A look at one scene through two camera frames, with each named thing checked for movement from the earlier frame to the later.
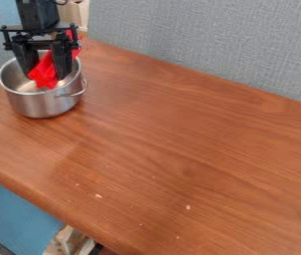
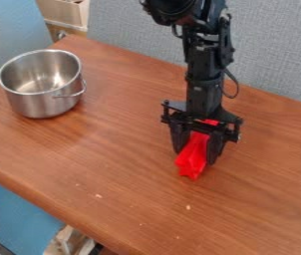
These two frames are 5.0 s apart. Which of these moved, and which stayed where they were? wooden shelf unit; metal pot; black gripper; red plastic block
Moved: red plastic block; black gripper
Stayed: wooden shelf unit; metal pot
